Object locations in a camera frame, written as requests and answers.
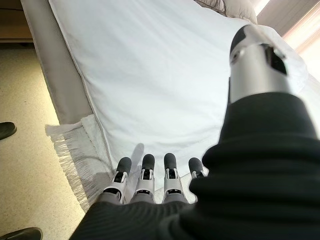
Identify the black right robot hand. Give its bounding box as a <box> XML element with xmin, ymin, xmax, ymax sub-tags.
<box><xmin>71</xmin><ymin>24</ymin><xmax>320</xmax><ymax>240</ymax></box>

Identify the white pillow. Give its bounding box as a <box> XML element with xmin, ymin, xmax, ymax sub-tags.
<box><xmin>48</xmin><ymin>0</ymin><xmax>320</xmax><ymax>203</ymax></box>

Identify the large bright window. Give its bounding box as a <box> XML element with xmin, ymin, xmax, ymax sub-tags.
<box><xmin>284</xmin><ymin>14</ymin><xmax>320</xmax><ymax>66</ymax></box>

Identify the beige pillow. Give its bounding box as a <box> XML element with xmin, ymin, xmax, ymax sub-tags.
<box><xmin>223</xmin><ymin>0</ymin><xmax>258</xmax><ymax>25</ymax></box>

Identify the sheer beige curtain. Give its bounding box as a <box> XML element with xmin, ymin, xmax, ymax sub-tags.
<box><xmin>256</xmin><ymin>0</ymin><xmax>320</xmax><ymax>38</ymax></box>

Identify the macrame fringed cushion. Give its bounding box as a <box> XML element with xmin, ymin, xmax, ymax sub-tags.
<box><xmin>193</xmin><ymin>0</ymin><xmax>229</xmax><ymax>17</ymax></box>

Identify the black right robot foot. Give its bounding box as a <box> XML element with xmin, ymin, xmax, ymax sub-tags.
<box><xmin>0</xmin><ymin>226</ymin><xmax>43</xmax><ymax>240</ymax></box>

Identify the black robot foot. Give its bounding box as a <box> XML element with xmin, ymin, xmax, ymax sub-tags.
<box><xmin>0</xmin><ymin>121</ymin><xmax>18</xmax><ymax>141</ymax></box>
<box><xmin>0</xmin><ymin>226</ymin><xmax>43</xmax><ymax>240</ymax></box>

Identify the black left robot foot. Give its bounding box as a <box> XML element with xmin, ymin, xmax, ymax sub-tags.
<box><xmin>0</xmin><ymin>121</ymin><xmax>18</xmax><ymax>141</ymax></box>

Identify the wooden panelled nightstand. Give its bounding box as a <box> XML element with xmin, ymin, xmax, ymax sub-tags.
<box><xmin>0</xmin><ymin>0</ymin><xmax>35</xmax><ymax>50</ymax></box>

